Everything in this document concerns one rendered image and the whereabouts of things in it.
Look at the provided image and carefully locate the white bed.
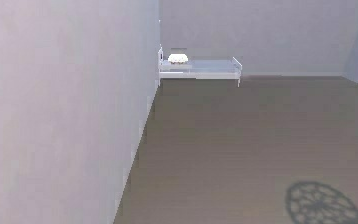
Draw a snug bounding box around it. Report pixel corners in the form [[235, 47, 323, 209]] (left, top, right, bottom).
[[157, 45, 244, 88]]

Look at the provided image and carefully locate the white pillow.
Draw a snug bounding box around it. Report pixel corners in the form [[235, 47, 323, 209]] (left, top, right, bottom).
[[167, 53, 190, 65]]

